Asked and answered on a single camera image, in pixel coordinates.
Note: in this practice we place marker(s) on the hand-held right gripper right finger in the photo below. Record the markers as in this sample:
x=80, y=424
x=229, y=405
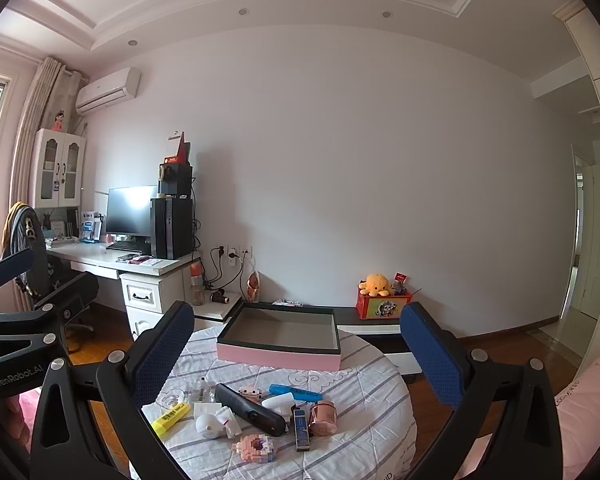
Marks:
x=432, y=347

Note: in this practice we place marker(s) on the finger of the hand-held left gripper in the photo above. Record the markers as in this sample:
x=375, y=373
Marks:
x=72, y=292
x=12, y=265

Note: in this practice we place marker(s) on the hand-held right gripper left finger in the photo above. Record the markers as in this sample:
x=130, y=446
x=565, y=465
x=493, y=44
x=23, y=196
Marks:
x=170, y=342

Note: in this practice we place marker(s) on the small clear bottle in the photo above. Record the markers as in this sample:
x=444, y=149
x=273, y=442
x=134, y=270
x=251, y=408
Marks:
x=203, y=389

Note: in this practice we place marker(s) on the white charger plug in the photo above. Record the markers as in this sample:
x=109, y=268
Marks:
x=203, y=408

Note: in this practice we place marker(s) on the yellow highlighter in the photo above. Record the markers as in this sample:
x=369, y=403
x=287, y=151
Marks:
x=171, y=418

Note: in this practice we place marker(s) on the white astronaut figurine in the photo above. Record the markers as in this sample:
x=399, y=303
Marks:
x=210, y=426

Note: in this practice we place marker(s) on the small pink block figure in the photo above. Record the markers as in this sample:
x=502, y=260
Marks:
x=251, y=394

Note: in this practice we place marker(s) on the black remote control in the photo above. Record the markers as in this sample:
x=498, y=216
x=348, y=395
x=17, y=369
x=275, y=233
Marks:
x=250, y=407

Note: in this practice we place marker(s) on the pink storage box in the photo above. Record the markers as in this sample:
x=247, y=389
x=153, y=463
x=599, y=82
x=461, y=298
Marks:
x=280, y=355

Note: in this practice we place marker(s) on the white cup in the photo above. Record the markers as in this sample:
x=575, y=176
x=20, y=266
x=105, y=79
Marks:
x=277, y=402

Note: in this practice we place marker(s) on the rose gold jar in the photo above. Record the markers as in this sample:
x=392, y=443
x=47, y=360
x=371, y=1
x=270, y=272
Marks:
x=323, y=417

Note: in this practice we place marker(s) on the pink donut block toy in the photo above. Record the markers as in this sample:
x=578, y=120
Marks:
x=256, y=447

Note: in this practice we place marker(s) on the slim blue gold box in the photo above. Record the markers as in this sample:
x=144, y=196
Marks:
x=301, y=430

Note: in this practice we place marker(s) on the black office chair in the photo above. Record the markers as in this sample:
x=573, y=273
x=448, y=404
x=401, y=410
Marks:
x=50, y=270

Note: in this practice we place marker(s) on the dark jacket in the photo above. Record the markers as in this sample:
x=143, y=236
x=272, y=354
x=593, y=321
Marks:
x=22, y=230

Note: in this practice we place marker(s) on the white desk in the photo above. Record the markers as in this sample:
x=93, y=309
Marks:
x=145, y=295

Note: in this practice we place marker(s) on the low black white cabinet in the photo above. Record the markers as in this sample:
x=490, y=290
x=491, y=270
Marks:
x=380, y=332

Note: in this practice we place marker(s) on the clear bottle with red cap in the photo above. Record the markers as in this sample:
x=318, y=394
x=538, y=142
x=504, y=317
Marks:
x=196, y=287

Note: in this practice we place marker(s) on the red printed box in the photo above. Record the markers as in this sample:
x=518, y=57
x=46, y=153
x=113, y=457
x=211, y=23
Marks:
x=382, y=306

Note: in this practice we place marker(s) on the small black cylinder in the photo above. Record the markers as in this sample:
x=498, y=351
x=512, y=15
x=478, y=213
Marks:
x=220, y=297

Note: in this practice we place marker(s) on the blue product box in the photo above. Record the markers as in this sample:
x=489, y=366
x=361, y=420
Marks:
x=90, y=226

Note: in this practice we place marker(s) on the black keyboard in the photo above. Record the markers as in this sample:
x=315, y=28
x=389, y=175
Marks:
x=128, y=246

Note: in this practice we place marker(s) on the small red card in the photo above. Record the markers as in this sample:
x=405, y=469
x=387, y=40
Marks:
x=401, y=279

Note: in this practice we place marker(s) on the yellow octopus plush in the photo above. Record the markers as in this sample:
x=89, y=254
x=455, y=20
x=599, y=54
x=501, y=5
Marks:
x=375, y=283

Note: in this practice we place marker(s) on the striped white bedsheet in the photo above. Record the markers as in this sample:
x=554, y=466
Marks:
x=360, y=410

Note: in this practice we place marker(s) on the black computer monitor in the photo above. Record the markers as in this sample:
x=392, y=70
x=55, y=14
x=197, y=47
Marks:
x=130, y=212

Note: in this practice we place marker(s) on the orange snack bag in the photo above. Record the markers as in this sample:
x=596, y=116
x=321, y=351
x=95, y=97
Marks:
x=254, y=287

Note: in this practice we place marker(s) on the white glass door cabinet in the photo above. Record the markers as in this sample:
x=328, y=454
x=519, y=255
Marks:
x=59, y=167

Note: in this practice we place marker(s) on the black computer tower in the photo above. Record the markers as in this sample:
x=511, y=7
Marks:
x=172, y=227

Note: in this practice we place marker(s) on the flat printed packet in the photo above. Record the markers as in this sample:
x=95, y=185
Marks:
x=287, y=302

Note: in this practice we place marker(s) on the small doll figure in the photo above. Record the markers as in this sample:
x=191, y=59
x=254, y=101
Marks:
x=58, y=121

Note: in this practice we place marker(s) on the black box with round dial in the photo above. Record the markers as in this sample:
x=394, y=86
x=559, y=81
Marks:
x=175, y=180

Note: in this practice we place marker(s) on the pink pillow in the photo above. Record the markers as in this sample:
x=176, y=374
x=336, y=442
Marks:
x=587, y=395

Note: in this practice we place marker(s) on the beige curtain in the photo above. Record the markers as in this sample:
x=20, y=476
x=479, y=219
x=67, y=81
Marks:
x=40, y=105

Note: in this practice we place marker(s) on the red and white bag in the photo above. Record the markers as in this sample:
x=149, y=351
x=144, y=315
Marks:
x=180, y=147

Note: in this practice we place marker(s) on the white door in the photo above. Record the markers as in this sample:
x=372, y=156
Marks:
x=592, y=260

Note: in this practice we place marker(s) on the white air conditioner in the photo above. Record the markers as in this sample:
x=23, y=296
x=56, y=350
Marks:
x=107, y=91

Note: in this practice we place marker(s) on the wall power outlets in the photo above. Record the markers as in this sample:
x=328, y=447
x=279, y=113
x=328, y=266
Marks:
x=234, y=251

